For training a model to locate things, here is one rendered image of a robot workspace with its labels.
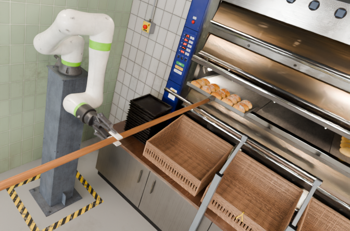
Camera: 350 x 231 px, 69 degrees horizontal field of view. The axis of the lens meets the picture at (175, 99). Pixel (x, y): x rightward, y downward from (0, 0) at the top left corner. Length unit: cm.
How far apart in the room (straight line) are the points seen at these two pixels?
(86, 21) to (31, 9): 87
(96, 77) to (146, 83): 122
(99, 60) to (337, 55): 146
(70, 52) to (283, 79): 146
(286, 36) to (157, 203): 161
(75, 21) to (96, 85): 37
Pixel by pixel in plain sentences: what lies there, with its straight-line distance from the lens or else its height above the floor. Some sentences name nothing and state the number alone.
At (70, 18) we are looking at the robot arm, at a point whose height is 165.
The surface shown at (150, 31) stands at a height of 143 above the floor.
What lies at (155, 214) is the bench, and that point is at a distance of 232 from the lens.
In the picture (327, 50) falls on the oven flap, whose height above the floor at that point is 182.
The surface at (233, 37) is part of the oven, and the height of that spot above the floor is 166.
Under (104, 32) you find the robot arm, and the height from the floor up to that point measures 161.
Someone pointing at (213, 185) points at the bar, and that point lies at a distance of 175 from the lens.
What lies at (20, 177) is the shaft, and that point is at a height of 120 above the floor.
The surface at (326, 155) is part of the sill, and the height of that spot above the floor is 118.
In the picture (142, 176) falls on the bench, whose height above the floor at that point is 44.
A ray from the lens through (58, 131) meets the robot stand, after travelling 196.
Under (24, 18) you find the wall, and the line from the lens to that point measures 216.
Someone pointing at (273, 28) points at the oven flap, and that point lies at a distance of 200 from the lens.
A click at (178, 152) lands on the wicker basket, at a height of 59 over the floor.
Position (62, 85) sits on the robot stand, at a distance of 177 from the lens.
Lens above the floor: 197
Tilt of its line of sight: 25 degrees down
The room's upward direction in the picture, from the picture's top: 18 degrees clockwise
